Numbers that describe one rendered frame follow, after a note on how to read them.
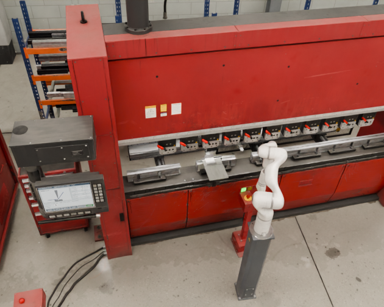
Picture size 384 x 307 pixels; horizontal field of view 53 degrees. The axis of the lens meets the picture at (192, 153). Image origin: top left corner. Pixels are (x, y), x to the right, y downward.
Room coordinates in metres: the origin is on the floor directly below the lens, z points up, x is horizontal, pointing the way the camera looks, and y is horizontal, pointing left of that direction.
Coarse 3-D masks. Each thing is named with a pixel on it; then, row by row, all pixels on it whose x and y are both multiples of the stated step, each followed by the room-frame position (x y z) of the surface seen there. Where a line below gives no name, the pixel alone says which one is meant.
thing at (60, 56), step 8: (40, 56) 4.23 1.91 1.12; (48, 56) 4.24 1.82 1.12; (56, 56) 4.26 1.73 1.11; (64, 56) 4.28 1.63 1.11; (48, 64) 4.03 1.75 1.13; (56, 64) 4.04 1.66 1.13; (64, 64) 4.06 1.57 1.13; (40, 72) 3.93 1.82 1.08; (48, 72) 3.94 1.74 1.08; (56, 72) 3.95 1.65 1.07; (64, 72) 3.97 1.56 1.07
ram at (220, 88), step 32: (128, 64) 2.46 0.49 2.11; (160, 64) 2.52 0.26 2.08; (192, 64) 2.59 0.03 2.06; (224, 64) 2.66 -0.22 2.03; (256, 64) 2.73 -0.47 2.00; (288, 64) 2.81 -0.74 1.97; (320, 64) 2.88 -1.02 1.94; (352, 64) 2.97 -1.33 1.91; (128, 96) 2.45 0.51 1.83; (160, 96) 2.52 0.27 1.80; (192, 96) 2.59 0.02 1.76; (224, 96) 2.66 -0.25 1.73; (256, 96) 2.74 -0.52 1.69; (288, 96) 2.82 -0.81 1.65; (320, 96) 2.91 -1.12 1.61; (352, 96) 3.00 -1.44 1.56; (128, 128) 2.45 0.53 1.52; (160, 128) 2.52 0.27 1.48; (192, 128) 2.59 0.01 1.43
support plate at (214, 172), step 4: (204, 160) 2.65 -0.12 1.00; (216, 160) 2.66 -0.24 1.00; (220, 160) 2.66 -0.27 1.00; (204, 164) 2.59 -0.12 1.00; (216, 164) 2.60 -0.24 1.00; (220, 164) 2.60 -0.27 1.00; (208, 168) 2.55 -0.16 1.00; (212, 168) 2.55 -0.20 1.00; (216, 168) 2.55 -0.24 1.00; (220, 168) 2.55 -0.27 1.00; (224, 168) 2.56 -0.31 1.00; (208, 172) 2.49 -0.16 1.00; (212, 172) 2.49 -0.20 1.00; (216, 172) 2.50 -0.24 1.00; (220, 172) 2.50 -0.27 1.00; (224, 172) 2.50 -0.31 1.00; (208, 176) 2.45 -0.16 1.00; (212, 176) 2.45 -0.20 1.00; (216, 176) 2.45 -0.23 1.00; (220, 176) 2.45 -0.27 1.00; (224, 176) 2.46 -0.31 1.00; (212, 180) 2.40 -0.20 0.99
